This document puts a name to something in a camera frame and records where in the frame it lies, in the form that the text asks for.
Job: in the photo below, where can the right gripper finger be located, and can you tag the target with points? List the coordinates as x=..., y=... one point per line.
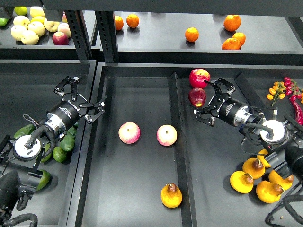
x=216, y=84
x=204, y=115

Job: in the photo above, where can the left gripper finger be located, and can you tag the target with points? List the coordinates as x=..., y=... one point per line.
x=72, y=84
x=92, y=111

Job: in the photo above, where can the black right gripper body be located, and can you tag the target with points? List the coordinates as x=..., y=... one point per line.
x=229, y=110

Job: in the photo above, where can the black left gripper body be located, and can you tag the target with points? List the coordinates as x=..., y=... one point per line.
x=67, y=112

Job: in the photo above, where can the dark green avocado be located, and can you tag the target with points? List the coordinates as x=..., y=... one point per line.
x=68, y=142

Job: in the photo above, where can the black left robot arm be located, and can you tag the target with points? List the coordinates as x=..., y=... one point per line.
x=20, y=156

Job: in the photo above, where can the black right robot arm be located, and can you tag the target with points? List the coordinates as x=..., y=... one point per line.
x=283, y=140

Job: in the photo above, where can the green avocado in pile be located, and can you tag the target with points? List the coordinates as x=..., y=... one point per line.
x=59, y=154

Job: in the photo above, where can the yellow pear back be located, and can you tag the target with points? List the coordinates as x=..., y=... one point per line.
x=254, y=167

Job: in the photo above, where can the pale yellow pear front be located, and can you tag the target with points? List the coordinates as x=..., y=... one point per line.
x=29, y=38

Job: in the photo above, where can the pale yellow pear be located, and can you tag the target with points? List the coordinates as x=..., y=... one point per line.
x=37, y=27
x=16, y=32
x=29, y=38

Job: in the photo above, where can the light green avocado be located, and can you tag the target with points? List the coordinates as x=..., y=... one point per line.
x=45, y=179

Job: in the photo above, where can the pale yellow pear middle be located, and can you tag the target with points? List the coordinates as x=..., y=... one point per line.
x=37, y=27

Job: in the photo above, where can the pale yellow pear left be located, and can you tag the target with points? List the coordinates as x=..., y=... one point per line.
x=16, y=32

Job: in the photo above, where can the dark red apple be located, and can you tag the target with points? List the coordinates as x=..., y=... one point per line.
x=197, y=97

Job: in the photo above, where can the bright red apple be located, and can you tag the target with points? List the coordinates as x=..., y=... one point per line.
x=197, y=78

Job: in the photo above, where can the black left tray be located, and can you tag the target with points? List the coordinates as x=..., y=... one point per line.
x=27, y=87

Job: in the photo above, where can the black tray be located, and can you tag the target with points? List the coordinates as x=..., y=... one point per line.
x=27, y=87
x=119, y=185

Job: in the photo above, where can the pink apple left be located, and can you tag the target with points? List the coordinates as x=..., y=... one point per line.
x=129, y=132

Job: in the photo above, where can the pink apple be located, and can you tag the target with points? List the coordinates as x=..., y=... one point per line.
x=166, y=135
x=129, y=132

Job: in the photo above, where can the pink apple right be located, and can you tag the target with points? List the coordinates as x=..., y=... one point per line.
x=166, y=135

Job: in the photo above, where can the orange front right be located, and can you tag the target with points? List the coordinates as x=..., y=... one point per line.
x=231, y=44

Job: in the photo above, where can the orange cherry tomato bunch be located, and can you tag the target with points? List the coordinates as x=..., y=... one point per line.
x=276, y=92

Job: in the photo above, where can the red apple on shelf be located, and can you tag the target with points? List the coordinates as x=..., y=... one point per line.
x=60, y=38

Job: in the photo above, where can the orange small right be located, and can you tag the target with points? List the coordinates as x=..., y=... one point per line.
x=240, y=36

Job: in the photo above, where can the orange centre shelf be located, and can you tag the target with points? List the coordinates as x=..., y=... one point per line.
x=191, y=34

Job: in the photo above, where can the red cherry tomato bunch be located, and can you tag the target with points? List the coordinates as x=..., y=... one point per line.
x=293, y=90

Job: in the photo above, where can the large orange top right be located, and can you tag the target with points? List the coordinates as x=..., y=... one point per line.
x=232, y=23

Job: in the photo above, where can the red chili pepper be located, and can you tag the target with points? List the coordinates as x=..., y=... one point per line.
x=297, y=109

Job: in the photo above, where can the black centre tray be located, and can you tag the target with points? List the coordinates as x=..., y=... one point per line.
x=119, y=185

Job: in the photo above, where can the green lime on shelf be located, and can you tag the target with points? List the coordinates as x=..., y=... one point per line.
x=21, y=10

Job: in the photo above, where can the orange far left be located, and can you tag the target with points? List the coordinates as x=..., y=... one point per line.
x=119, y=23

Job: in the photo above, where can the black tray divider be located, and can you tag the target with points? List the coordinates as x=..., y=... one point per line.
x=187, y=207

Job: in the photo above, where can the black shelf post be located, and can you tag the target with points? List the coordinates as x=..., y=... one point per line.
x=107, y=33

